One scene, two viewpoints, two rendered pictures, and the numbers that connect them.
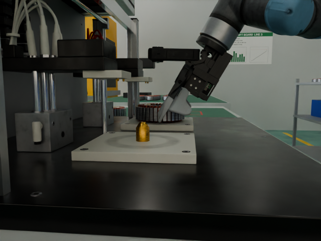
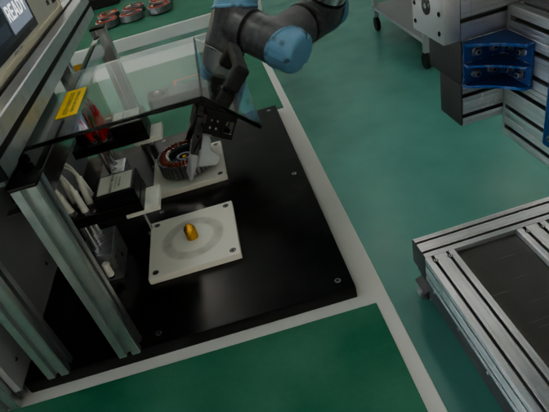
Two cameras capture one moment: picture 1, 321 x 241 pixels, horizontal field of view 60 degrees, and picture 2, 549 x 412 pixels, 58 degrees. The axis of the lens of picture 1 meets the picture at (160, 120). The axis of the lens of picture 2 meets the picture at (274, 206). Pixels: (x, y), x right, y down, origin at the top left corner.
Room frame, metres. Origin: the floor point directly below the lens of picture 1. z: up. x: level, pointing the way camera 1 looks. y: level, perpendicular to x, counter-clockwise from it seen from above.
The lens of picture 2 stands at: (-0.29, -0.04, 1.27)
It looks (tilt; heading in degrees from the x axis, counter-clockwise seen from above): 35 degrees down; 353
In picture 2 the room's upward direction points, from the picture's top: 16 degrees counter-clockwise
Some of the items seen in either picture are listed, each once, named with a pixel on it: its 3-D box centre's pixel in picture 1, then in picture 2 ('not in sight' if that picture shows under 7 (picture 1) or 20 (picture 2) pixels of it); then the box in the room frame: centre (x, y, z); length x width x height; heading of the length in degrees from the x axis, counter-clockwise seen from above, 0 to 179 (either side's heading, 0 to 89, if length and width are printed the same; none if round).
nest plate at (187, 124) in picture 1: (160, 123); (189, 168); (0.64, 0.00, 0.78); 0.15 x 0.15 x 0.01; 84
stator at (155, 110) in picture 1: (160, 112); (185, 158); (0.64, 0.00, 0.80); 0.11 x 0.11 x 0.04
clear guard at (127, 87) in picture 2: not in sight; (128, 105); (0.38, 0.03, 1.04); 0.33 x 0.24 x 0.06; 84
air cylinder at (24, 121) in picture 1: (46, 128); (105, 254); (0.41, 0.17, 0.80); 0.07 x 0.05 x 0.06; 174
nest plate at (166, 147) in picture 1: (143, 144); (194, 239); (0.39, 0.03, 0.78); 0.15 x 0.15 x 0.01; 84
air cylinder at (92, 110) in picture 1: (99, 113); (118, 180); (0.65, 0.14, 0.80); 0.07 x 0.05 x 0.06; 174
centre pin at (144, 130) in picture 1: (142, 131); (189, 230); (0.39, 0.03, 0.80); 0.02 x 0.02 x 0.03
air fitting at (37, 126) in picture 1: (37, 133); (108, 270); (0.37, 0.16, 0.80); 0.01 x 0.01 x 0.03; 84
